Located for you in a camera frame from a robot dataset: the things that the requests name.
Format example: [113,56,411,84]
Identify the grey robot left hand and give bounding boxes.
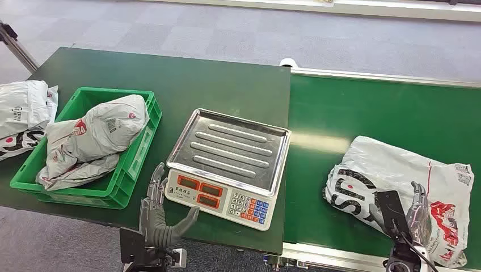
[139,162,201,241]

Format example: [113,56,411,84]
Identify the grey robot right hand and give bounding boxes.
[405,181,433,248]

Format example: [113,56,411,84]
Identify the grey courier bag red print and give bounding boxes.
[322,135,475,269]

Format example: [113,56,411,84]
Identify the green conveyor belt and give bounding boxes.
[282,73,481,270]

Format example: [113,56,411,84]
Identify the white conveyor end roller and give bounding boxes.
[279,57,300,70]

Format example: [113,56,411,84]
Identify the black right wrist plate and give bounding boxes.
[376,190,411,238]

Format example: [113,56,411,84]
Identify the black wrist plate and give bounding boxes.
[376,190,411,238]
[119,227,146,264]

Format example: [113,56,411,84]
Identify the black left wrist plate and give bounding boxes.
[119,227,146,264]

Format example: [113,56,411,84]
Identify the green plastic crate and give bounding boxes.
[10,87,163,210]

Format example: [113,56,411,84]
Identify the crumpled grey courier bag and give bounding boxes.
[35,153,121,192]

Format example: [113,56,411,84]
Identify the white electronic weighing scale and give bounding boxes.
[164,108,292,232]

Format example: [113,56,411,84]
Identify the grey courier bag red logo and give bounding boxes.
[44,94,150,180]

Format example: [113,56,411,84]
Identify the white courier bag black letters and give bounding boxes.
[0,129,48,162]

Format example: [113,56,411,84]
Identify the white courier bag black logo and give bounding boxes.
[0,79,60,141]

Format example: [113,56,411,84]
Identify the metal stand pole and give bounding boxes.
[0,22,40,74]

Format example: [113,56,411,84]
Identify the white low ledge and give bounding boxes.
[142,0,481,23]

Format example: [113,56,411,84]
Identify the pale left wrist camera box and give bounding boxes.
[171,248,188,269]

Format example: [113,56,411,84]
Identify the silver conveyor frame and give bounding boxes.
[263,66,481,272]

